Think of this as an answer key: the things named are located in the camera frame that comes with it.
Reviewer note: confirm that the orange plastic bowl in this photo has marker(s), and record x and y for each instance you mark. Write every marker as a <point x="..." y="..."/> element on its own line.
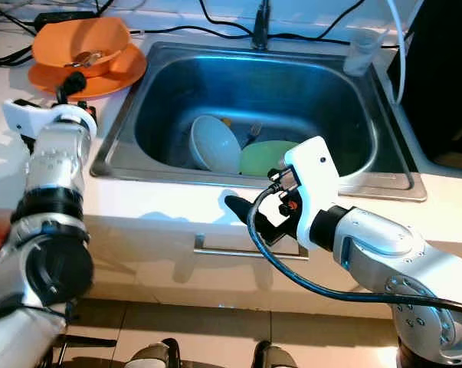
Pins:
<point x="70" y="38"/>

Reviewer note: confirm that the orange plastic plate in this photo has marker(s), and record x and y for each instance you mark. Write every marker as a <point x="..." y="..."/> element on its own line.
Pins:
<point x="127" y="70"/>

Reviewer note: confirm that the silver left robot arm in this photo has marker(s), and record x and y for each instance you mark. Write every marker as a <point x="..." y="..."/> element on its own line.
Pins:
<point x="58" y="268"/>

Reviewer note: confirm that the green plate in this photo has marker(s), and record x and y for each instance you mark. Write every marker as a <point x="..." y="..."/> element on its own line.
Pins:
<point x="261" y="157"/>

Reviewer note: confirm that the metal fork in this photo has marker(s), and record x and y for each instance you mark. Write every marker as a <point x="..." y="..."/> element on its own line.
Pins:
<point x="253" y="134"/>

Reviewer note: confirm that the black power adapter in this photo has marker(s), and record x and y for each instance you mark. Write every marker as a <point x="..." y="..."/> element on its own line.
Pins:
<point x="63" y="19"/>

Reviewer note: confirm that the white bowl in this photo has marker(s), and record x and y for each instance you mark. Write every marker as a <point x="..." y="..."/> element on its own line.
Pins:
<point x="215" y="146"/>

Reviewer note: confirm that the stainless steel sink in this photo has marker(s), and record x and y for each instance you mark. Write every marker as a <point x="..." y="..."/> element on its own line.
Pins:
<point x="284" y="88"/>

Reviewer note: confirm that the white base cabinet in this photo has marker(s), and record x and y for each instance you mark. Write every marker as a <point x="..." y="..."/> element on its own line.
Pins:
<point x="162" y="276"/>

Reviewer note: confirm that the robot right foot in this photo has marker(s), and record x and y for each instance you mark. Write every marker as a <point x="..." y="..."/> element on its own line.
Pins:
<point x="273" y="356"/>

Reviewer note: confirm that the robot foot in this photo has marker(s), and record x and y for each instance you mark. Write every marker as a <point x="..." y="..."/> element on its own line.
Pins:
<point x="273" y="356"/>
<point x="160" y="356"/>

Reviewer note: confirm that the clear glass cup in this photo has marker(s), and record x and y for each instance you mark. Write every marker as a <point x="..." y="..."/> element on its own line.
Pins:
<point x="362" y="54"/>

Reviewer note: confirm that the dark metal faucet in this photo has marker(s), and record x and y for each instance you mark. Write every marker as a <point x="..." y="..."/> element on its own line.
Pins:
<point x="261" y="27"/>

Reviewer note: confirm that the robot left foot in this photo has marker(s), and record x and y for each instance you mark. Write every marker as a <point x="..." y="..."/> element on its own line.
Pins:
<point x="160" y="356"/>

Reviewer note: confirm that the black countertop appliance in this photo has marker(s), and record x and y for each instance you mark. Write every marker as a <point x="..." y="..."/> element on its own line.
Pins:
<point x="445" y="69"/>

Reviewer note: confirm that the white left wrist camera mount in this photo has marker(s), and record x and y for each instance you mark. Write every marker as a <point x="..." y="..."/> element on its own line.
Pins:
<point x="47" y="116"/>

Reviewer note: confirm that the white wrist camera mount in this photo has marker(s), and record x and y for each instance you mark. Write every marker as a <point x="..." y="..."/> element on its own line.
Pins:
<point x="47" y="116"/>
<point x="315" y="176"/>

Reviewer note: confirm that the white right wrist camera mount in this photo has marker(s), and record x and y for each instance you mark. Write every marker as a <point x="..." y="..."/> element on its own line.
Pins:
<point x="315" y="176"/>

